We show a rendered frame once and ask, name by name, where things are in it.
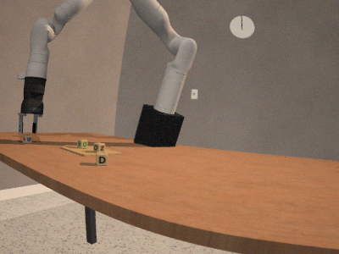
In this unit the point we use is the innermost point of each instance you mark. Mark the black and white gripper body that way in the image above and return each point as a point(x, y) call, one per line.
point(35, 81)

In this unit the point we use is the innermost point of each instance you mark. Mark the tan flat mat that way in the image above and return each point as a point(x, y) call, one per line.
point(87, 151)

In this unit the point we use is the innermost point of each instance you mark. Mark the tan letter block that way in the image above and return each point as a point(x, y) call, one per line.
point(82, 143)
point(102, 159)
point(27, 138)
point(99, 147)

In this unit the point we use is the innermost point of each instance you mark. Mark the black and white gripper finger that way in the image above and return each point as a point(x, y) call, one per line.
point(34, 127)
point(21, 122)

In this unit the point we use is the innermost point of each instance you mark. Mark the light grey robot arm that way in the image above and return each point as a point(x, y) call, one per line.
point(154, 16)

